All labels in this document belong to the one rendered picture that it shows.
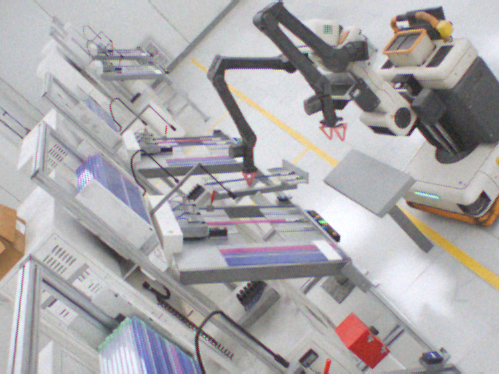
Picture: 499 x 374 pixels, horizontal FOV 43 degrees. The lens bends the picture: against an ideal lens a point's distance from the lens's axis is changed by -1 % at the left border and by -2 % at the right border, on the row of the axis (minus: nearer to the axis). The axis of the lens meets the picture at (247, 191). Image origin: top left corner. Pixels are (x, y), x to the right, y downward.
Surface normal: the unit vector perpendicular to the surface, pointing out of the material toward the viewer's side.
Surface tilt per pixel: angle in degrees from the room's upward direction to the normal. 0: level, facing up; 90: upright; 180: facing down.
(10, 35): 90
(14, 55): 90
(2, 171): 90
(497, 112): 90
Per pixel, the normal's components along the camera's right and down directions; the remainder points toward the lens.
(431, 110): 0.43, 0.14
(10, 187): 0.27, 0.33
